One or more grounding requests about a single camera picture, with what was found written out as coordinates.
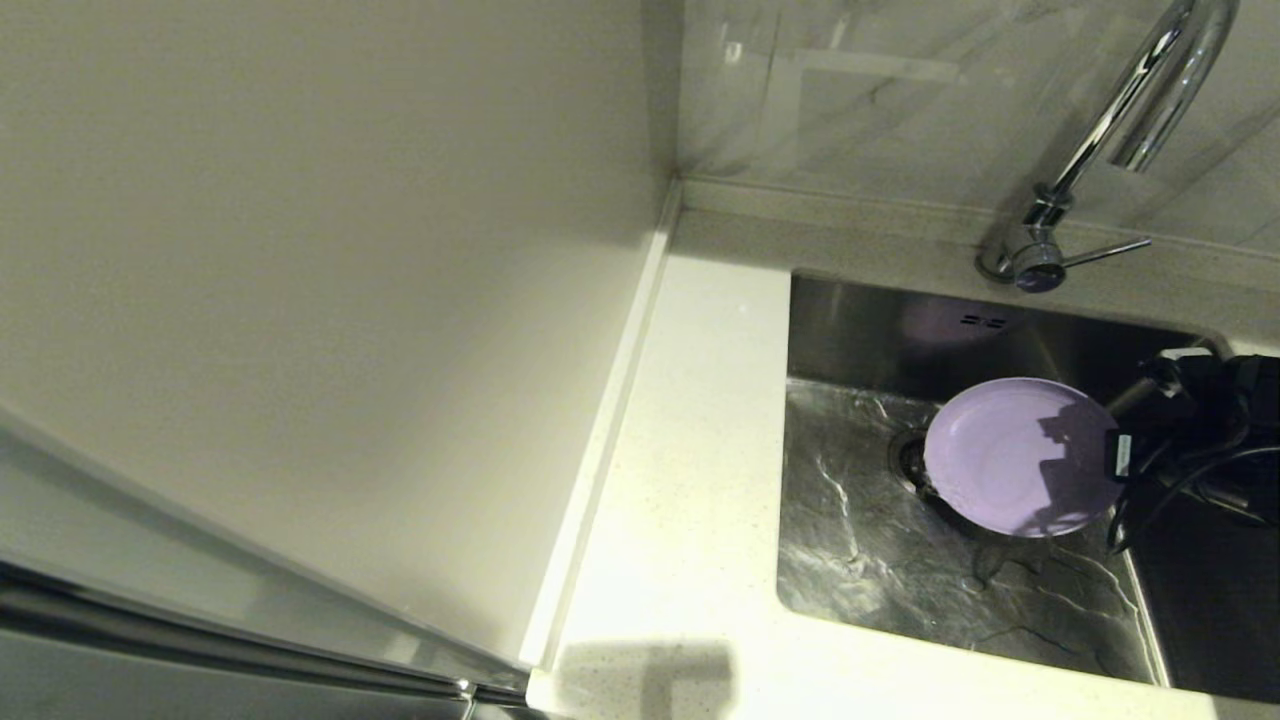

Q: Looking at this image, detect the purple plate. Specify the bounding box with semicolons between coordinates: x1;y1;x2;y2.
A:
923;377;1129;539

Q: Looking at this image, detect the stainless steel sink basin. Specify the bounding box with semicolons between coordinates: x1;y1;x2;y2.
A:
775;272;1280;701

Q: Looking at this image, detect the chrome gooseneck faucet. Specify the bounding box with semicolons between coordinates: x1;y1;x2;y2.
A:
975;0;1241;294

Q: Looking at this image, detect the round metal drain strainer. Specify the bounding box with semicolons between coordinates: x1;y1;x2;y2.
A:
888;428;936;501

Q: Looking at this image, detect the speckled stone backsplash ledge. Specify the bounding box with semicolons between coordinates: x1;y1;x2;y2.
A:
678;178;1280;276

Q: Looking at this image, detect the white countertop sealing strip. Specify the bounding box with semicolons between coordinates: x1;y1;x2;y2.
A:
520;185;683;666

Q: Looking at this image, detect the white tall cabinet side panel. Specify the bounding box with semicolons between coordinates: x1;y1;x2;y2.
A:
0;0;681;666

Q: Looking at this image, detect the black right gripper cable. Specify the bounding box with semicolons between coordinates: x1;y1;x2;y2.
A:
1105;440;1280;555

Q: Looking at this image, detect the steel refrigerator bar handle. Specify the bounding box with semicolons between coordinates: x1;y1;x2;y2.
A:
0;560;531;706

